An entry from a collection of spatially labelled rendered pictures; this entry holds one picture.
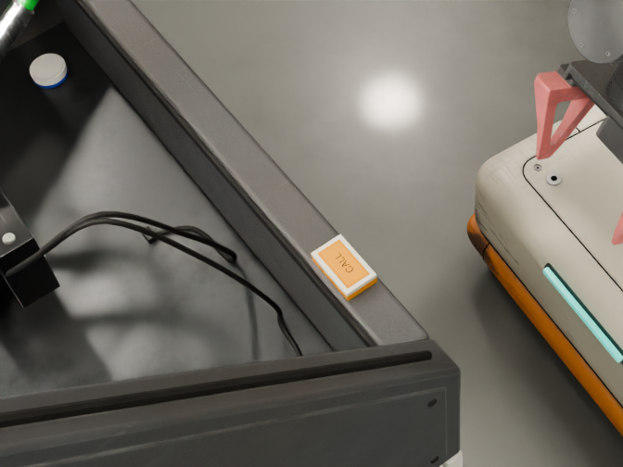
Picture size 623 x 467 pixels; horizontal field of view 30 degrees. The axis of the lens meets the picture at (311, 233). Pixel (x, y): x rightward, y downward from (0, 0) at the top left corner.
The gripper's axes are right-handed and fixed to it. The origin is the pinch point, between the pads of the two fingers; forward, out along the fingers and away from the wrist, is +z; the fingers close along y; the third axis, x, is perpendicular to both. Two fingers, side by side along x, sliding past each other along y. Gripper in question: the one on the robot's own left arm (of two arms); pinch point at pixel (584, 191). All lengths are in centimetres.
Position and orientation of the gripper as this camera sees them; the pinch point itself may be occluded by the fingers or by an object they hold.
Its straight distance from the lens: 93.2
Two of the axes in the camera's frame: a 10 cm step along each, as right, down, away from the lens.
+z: -3.0, 7.0, 6.5
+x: 8.2, -1.6, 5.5
